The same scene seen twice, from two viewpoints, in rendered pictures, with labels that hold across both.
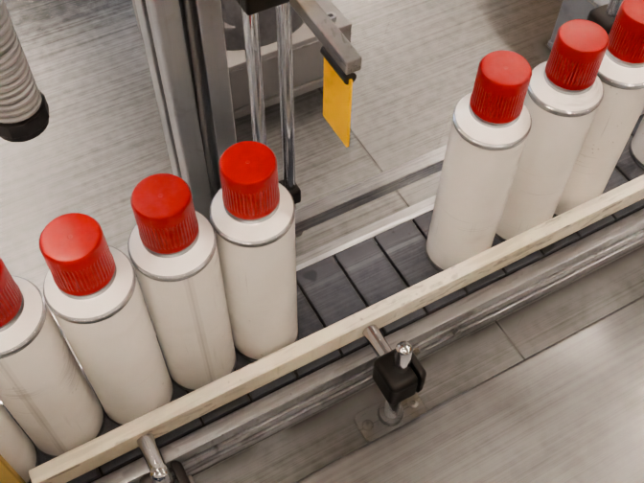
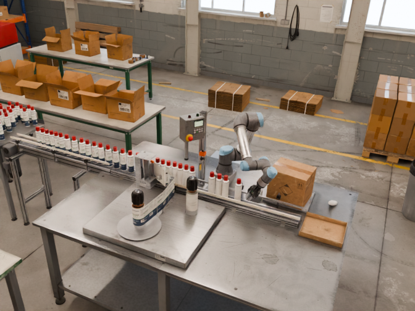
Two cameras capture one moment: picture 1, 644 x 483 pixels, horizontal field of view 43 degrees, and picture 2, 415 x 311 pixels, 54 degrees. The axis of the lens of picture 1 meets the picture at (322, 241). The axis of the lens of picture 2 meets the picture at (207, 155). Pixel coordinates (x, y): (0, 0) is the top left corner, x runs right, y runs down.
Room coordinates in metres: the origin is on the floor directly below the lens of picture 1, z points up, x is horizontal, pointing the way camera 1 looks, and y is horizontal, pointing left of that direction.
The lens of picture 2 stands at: (-1.27, -2.23, 2.68)
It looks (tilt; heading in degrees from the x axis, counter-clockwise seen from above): 28 degrees down; 53
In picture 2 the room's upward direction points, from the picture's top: 2 degrees clockwise
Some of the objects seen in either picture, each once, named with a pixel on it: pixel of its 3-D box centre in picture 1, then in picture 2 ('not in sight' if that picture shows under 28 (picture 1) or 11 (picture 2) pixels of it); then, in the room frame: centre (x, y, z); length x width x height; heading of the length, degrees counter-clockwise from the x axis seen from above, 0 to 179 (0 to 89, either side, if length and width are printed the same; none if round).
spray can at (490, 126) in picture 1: (477, 172); (211, 183); (0.37, -0.11, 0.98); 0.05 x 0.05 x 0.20
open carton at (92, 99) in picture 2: not in sight; (100, 94); (0.45, 2.26, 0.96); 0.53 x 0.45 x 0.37; 31
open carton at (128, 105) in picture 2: not in sight; (126, 100); (0.62, 1.88, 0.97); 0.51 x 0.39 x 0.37; 35
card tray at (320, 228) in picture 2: not in sight; (323, 228); (0.82, -0.88, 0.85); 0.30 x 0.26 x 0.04; 120
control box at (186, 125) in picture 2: not in sight; (192, 127); (0.34, 0.12, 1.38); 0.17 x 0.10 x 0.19; 175
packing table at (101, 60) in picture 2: not in sight; (91, 74); (1.30, 4.80, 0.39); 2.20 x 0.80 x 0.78; 119
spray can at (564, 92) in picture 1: (545, 141); (218, 185); (0.40, -0.16, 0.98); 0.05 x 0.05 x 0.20
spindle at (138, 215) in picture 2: not in sight; (138, 208); (-0.29, -0.16, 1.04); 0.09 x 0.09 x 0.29
